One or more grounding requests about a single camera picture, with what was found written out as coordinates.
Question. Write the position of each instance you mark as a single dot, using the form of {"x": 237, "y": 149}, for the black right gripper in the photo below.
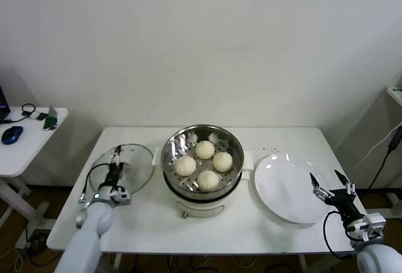
{"x": 344, "y": 204}

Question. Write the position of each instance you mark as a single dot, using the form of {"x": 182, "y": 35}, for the stainless steel steamer basket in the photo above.
{"x": 176, "y": 147}

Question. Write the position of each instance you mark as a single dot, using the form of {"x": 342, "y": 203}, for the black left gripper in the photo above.
{"x": 113, "y": 175}

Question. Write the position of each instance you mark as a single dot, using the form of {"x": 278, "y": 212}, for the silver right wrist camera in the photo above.
{"x": 373, "y": 222}

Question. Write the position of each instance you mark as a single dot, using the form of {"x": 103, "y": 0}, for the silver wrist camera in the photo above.
{"x": 123, "y": 198}
{"x": 373, "y": 222}

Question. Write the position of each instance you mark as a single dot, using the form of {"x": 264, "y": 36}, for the blue computer mouse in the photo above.
{"x": 12, "y": 134}

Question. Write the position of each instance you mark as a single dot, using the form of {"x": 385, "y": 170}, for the white steamed baozi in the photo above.
{"x": 208, "y": 180}
{"x": 223, "y": 162}
{"x": 205, "y": 149}
{"x": 185, "y": 165}

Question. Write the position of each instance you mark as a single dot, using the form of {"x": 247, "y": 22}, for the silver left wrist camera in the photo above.
{"x": 123, "y": 198}

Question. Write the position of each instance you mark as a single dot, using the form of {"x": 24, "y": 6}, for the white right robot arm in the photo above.
{"x": 377, "y": 257}

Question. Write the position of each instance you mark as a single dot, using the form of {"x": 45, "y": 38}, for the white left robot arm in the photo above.
{"x": 91, "y": 222}

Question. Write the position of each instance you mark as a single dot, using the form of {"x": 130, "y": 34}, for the white round plate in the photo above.
{"x": 282, "y": 185}

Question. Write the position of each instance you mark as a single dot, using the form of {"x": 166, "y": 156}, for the dark computer monitor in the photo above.
{"x": 3, "y": 100}

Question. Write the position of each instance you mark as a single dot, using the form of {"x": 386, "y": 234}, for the small black device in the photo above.
{"x": 42, "y": 115}

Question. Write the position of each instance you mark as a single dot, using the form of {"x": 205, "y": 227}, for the small white adapter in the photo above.
{"x": 34, "y": 115}

